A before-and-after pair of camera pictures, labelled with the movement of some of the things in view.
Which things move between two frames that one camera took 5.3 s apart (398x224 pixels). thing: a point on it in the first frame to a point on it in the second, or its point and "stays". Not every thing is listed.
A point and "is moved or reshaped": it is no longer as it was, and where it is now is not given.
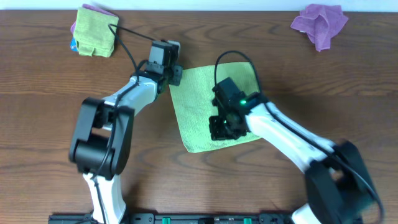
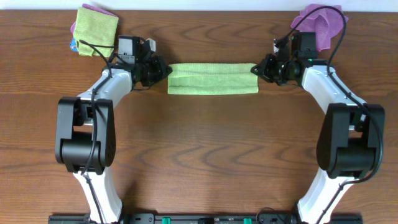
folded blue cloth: x=73 y=45 stays
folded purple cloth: x=92 y=8 stays
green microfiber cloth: x=193 y=99 is moved or reshaped
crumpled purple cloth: x=320 y=22 stays
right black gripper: x=216 y=133 to x=263 y=70
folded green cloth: x=92 y=31 stays
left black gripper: x=176 y=72 to x=158 y=65
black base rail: x=206 y=218 stays
